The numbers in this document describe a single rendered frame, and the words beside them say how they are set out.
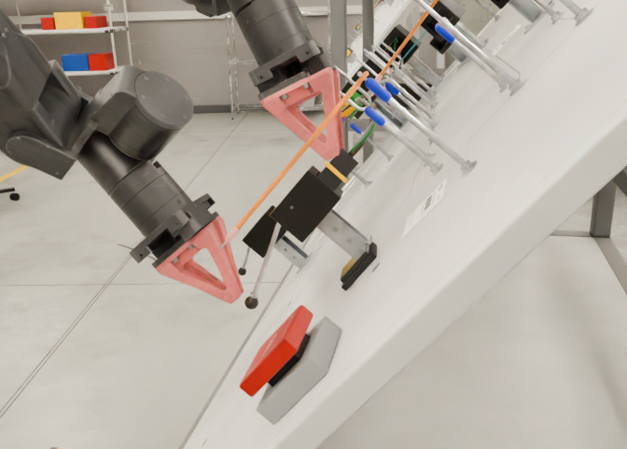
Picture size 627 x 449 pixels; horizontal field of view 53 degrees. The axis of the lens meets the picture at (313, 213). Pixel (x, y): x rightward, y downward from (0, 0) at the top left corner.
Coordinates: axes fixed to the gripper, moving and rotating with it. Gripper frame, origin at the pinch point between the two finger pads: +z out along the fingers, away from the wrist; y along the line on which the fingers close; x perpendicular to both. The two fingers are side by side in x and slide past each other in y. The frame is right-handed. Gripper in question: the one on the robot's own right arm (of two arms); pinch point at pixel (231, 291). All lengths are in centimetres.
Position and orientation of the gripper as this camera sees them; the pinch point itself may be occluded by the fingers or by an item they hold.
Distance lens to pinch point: 63.2
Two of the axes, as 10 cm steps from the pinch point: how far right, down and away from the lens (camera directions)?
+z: 6.4, 7.6, 0.8
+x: -7.6, 6.2, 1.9
